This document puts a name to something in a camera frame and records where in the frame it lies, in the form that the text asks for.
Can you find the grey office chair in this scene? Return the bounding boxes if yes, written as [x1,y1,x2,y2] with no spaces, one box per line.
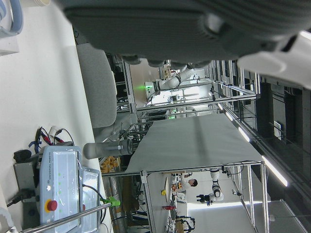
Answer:
[76,43,137,144]

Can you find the metal rod with arc bracket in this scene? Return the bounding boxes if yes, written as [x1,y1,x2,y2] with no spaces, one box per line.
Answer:
[0,196,121,233]

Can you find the white humanoid robot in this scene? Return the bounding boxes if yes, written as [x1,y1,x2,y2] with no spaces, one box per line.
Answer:
[196,168,224,207]

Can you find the green plastic clip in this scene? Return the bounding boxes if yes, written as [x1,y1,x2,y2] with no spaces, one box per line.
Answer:
[100,196,121,208]

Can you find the grey blue teach pendant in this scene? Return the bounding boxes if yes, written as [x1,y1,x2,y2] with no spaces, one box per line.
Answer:
[36,145,85,226]

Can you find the aluminium cage frame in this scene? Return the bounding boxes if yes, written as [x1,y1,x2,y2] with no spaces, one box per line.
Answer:
[139,160,270,233]

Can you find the white cardboard box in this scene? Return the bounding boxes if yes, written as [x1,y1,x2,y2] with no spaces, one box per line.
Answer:
[0,33,20,56]

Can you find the person in white coat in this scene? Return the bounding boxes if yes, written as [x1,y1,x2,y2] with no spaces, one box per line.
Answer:
[178,174,199,195]

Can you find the red black clip leads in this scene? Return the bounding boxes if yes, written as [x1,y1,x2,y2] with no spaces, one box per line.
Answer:
[28,126,75,153]

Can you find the black power plug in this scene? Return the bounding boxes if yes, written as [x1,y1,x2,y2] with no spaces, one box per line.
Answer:
[6,188,37,207]

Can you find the dark metal box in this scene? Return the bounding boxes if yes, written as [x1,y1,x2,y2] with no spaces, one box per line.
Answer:
[13,161,42,233]

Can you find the small black adapter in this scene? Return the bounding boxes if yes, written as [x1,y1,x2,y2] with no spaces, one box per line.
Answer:
[13,149,32,163]

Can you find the light blue headphones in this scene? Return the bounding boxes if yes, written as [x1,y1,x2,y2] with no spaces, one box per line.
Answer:
[0,0,24,37]

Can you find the ceiling light strip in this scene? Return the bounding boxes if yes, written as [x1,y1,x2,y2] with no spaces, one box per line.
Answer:
[261,155,289,187]
[238,126,251,143]

